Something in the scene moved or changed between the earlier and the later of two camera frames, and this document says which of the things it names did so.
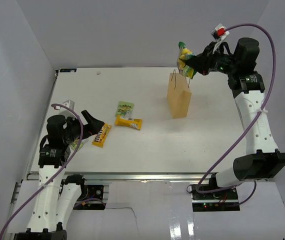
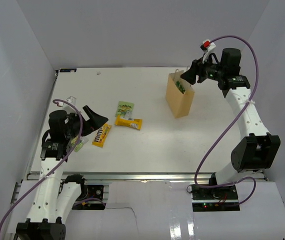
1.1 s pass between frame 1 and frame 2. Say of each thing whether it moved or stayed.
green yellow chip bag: moved
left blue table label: stayed
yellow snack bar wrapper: stayed
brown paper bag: stayed
